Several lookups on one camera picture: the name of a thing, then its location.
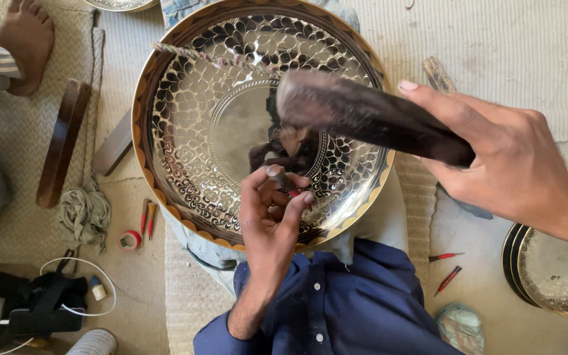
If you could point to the person's right hand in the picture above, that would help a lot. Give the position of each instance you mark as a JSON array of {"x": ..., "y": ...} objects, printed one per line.
[{"x": 511, "y": 162}]

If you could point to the person's left hand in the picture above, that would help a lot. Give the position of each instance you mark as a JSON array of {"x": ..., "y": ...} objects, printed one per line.
[{"x": 259, "y": 231}]

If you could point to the dark wooden mallet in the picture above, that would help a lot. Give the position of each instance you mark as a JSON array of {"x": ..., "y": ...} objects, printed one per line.
[{"x": 363, "y": 116}]

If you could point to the dark-rimmed brass plate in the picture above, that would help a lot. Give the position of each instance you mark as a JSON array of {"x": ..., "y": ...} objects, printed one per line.
[
  {"x": 505, "y": 261},
  {"x": 513, "y": 266}
]

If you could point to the large engraved brass plate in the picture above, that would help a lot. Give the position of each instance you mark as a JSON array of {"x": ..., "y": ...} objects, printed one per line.
[{"x": 200, "y": 148}]

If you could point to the blue button shirt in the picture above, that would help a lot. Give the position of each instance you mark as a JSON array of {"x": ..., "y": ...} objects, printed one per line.
[{"x": 343, "y": 305}]

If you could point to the weathered wooden stick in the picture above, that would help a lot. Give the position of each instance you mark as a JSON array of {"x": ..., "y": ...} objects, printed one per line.
[{"x": 438, "y": 74}]

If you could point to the red tape roll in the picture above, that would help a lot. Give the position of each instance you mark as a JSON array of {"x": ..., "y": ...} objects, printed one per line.
[{"x": 130, "y": 240}]

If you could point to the short wooden block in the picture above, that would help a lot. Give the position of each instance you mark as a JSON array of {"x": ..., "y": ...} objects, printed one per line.
[{"x": 114, "y": 145}]

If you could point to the small white bottle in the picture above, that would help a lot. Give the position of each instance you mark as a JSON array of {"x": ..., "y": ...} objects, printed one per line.
[{"x": 98, "y": 290}]

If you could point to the crumpled grey-green rag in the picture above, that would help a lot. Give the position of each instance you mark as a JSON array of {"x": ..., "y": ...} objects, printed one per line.
[{"x": 84, "y": 214}]

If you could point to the white ribbed roll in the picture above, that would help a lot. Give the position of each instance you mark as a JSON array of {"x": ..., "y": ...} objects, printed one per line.
[{"x": 91, "y": 343}]

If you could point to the black bag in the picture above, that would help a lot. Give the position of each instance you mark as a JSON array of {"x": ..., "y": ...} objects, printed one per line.
[{"x": 52, "y": 291}]

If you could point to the long dark wooden plank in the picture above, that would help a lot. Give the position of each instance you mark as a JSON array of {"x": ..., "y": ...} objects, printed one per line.
[{"x": 62, "y": 143}]

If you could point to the black phone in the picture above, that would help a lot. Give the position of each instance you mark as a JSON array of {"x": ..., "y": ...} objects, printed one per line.
[{"x": 45, "y": 320}]

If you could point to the beige woven mat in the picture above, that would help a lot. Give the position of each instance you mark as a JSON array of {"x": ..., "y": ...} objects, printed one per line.
[{"x": 13, "y": 148}]

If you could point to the silver plate rim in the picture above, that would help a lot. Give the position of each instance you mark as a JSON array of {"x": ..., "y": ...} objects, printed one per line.
[{"x": 121, "y": 4}]

